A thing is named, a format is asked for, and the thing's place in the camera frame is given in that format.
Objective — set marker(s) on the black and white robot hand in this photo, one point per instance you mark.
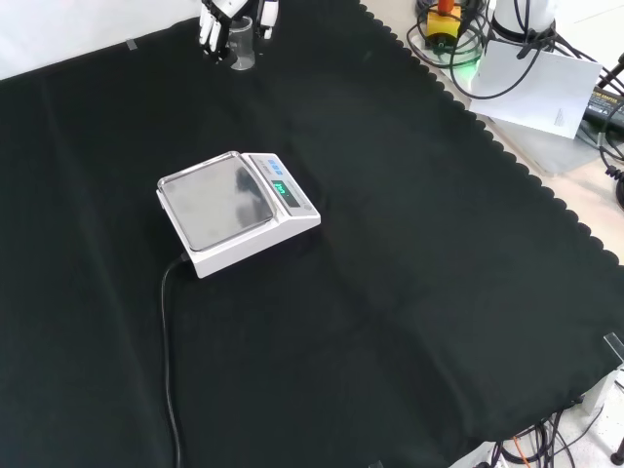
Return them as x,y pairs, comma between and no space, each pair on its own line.
213,24

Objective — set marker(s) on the small clear glass beaker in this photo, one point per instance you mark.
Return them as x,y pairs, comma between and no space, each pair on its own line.
242,44

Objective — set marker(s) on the white electronic balance steel pan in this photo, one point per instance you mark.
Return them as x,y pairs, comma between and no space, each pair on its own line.
234,205

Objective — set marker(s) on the grey tape strip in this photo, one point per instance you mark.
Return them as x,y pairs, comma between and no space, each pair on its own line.
131,44

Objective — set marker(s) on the yellow stop button box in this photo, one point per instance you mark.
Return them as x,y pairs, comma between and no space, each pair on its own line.
442,24

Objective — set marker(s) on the black bench cloth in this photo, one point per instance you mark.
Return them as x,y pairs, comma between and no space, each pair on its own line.
273,263

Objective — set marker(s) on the white paper sheet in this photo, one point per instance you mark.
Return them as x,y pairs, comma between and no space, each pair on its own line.
536,88

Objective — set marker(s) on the black power adapter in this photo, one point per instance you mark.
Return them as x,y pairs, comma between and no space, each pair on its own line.
604,109

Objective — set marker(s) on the clear tape strip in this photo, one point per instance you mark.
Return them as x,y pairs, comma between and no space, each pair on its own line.
615,346

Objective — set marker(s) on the grey metal base plate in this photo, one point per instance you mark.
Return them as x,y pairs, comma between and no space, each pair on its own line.
541,146

